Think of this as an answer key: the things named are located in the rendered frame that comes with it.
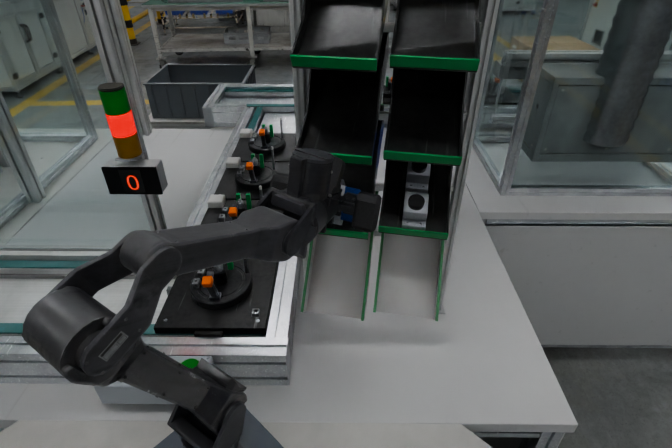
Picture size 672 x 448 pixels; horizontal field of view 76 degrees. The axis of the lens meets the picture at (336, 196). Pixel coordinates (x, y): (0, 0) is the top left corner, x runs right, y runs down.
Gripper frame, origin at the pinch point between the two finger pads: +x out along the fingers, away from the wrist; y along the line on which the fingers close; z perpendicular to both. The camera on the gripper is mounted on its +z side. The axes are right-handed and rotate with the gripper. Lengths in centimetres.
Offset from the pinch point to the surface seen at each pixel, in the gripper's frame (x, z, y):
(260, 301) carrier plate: 9.0, -31.9, 15.0
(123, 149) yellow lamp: 5.4, -2.5, 48.3
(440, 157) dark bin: 2.5, 9.7, -16.9
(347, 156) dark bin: -1.6, 7.5, -2.0
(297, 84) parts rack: 5.7, 17.1, 10.9
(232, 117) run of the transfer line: 114, -12, 81
